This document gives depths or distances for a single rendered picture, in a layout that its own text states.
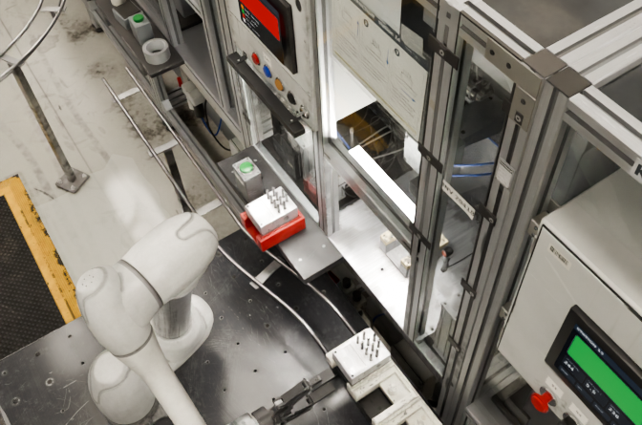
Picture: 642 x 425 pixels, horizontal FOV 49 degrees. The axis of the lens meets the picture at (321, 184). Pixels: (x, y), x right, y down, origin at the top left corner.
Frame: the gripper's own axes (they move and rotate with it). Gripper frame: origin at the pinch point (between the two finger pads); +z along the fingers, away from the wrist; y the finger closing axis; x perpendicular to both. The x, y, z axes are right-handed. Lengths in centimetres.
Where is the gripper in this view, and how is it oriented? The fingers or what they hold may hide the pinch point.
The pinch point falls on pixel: (324, 384)
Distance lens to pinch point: 195.0
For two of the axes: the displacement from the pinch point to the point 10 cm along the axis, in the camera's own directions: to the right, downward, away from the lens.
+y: -0.4, -6.2, -7.9
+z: 8.4, -4.5, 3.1
